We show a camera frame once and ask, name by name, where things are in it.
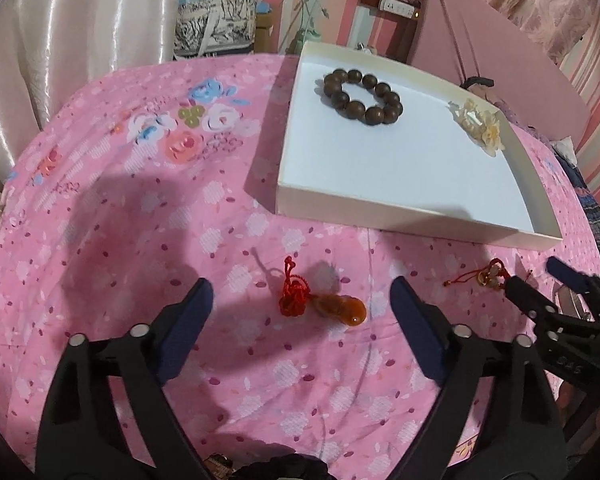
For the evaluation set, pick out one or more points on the white power strip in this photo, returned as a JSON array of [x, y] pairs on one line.
[[397, 6]]

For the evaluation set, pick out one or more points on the cream flower scrunchie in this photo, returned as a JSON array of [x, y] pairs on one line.
[[480, 127]]

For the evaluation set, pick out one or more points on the pink floral bedsheet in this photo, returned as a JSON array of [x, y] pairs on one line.
[[130, 260]]

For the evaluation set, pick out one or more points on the brown storage box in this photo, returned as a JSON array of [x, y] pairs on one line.
[[264, 30]]

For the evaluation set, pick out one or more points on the white satin curtain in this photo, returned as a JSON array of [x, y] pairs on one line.
[[80, 35]]

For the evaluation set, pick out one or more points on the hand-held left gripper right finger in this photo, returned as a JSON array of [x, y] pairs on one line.
[[420, 332]]

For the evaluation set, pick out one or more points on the white shallow box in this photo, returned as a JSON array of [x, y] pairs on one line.
[[380, 170]]

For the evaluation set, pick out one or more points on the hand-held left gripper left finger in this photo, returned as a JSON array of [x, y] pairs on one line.
[[190, 330]]

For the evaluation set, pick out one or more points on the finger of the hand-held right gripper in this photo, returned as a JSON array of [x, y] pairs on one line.
[[525, 294], [570, 272]]

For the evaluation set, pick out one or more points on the black and white tote bag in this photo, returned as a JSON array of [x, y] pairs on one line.
[[210, 25]]

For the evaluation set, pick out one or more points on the dark blue patterned blanket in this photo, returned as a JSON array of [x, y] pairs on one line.
[[587, 195]]

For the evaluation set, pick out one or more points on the pink headboard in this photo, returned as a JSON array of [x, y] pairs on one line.
[[505, 50]]

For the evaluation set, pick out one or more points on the amber pendant with red knot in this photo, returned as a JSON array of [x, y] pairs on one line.
[[345, 310]]

